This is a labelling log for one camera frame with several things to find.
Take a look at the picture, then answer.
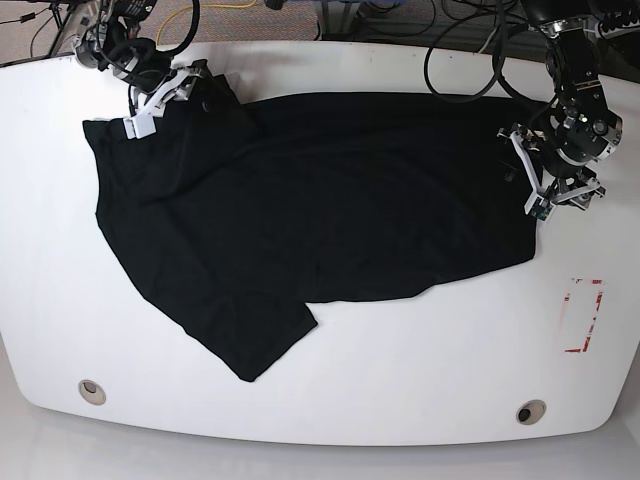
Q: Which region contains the red tape rectangle marking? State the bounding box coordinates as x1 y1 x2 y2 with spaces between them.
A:
559 278 605 354

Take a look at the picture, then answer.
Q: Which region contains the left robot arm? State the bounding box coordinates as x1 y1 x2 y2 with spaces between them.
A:
500 1 623 221

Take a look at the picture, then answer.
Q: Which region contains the table grommet hole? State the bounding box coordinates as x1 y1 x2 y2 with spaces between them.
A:
516 399 547 426
78 380 106 406

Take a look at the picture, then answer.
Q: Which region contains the black t-shirt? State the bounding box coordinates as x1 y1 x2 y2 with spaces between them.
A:
83 83 536 382

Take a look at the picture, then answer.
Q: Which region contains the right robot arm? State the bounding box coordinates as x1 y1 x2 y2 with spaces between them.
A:
73 1 212 139

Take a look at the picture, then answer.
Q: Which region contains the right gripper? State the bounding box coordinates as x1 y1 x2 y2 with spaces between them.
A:
74 37 217 125

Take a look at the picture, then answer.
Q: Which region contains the right table grommet hole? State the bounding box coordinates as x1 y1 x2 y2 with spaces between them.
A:
516 399 547 426

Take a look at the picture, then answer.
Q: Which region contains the yellow cable on floor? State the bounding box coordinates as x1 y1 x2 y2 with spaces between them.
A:
155 0 259 46

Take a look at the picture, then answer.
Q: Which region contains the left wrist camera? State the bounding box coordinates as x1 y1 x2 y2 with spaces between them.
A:
524 192 555 222

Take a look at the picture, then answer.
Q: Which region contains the left table grommet hole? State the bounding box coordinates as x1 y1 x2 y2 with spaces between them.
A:
78 380 106 406

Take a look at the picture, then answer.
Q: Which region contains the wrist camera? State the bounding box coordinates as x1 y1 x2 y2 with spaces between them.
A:
122 115 156 139
524 192 555 222

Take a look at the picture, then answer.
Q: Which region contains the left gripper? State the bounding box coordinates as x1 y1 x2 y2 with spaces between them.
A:
498 102 623 211

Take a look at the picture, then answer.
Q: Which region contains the black tripod stand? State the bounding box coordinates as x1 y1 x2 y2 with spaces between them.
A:
0 0 76 66

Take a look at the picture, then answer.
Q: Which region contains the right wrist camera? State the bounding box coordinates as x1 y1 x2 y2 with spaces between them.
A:
122 115 156 139

